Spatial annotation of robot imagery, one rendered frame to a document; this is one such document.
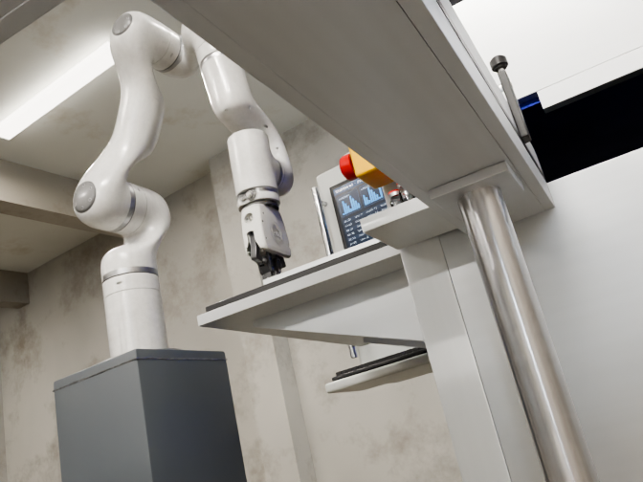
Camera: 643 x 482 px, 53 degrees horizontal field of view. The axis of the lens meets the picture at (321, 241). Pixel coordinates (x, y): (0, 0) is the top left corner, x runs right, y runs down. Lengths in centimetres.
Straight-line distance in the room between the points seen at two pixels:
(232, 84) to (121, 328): 55
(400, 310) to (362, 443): 380
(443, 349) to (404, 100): 49
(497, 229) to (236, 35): 40
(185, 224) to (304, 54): 565
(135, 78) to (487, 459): 108
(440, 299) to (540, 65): 37
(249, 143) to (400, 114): 76
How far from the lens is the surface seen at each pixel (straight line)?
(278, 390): 498
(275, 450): 503
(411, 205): 85
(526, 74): 102
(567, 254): 93
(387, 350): 210
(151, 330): 139
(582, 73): 101
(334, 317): 113
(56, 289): 740
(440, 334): 96
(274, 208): 128
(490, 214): 73
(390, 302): 109
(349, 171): 98
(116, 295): 142
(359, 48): 46
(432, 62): 51
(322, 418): 501
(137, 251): 144
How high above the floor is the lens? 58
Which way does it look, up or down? 19 degrees up
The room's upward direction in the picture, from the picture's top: 13 degrees counter-clockwise
